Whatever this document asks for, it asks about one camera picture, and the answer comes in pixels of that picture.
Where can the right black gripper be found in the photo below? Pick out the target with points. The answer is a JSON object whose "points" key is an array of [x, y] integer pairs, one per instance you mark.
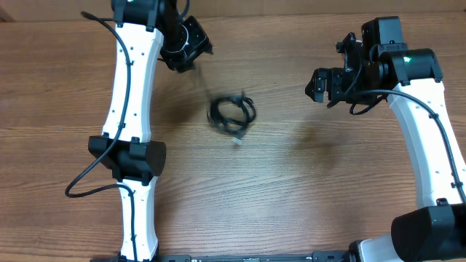
{"points": [[336, 81]]}

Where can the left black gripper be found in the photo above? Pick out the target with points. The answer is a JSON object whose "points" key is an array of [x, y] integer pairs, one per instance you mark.
{"points": [[201, 44]]}

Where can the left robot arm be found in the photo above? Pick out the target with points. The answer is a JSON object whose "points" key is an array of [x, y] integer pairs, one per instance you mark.
{"points": [[146, 32]]}

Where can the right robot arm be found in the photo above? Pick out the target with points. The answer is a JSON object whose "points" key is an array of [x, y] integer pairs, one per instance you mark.
{"points": [[378, 67]]}

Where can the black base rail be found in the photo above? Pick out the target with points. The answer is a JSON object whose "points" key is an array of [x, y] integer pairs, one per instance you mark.
{"points": [[316, 256]]}

